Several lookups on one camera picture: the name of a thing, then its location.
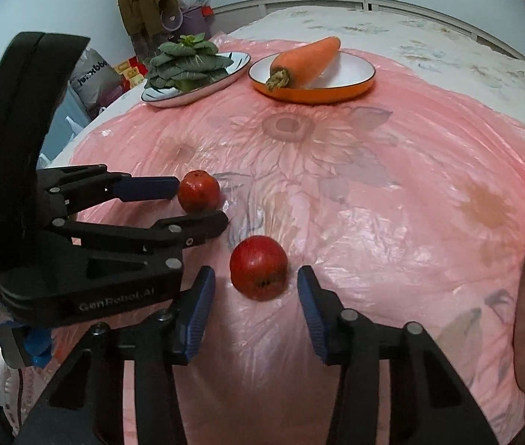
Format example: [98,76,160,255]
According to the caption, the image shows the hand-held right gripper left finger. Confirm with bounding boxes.
[14,266,217,445]

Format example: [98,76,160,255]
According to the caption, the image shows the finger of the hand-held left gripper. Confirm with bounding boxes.
[54,210,230,284]
[35,164,180,218]

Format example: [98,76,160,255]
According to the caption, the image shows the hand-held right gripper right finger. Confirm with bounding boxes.
[296,266,499,445]

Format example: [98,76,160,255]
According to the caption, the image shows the red apple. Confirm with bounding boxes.
[178,171,221,214]
[230,235,288,301]

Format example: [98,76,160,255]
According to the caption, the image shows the grey printed bag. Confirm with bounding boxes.
[69,49,122,113]

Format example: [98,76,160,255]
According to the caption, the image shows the red and yellow boxes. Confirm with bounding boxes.
[114,56,150,87]

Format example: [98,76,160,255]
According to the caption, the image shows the stack of green leaves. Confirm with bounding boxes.
[144,33,235,93]

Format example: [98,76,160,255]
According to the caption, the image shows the pink plastic sheet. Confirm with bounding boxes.
[52,32,525,445]

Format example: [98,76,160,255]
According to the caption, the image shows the white plate with dark rim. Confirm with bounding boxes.
[141,51,250,109]

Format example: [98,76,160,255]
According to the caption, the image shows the purple bin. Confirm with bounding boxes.
[181,7,212,40]

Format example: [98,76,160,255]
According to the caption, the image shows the hanging brown coat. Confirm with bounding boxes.
[118,0,182,43]

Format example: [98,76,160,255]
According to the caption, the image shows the carrot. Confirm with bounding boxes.
[265,36,341,91]

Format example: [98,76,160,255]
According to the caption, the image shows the orange rimmed white plate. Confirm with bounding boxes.
[248,50,377,104]

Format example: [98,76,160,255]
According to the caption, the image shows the floral bedsheet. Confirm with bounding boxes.
[225,6,525,140]

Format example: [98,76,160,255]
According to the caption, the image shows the white bed frame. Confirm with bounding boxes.
[211,0,525,61]

